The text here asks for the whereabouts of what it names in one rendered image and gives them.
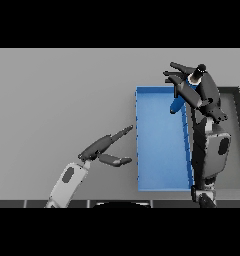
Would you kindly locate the blue bin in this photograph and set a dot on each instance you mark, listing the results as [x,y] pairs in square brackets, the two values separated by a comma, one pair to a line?
[162,140]

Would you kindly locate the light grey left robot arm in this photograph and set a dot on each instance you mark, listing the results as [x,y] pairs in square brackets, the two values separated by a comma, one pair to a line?
[68,183]

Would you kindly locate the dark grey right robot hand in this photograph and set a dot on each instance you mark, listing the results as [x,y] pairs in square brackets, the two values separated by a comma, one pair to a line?
[200,93]

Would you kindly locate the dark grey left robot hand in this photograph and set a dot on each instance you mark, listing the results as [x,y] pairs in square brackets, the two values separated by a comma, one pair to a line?
[98,146]

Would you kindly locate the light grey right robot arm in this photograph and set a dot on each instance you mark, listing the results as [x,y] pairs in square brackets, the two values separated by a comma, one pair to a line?
[210,156]

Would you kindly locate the dark grey bin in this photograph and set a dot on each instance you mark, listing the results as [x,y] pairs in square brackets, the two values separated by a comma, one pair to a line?
[237,126]

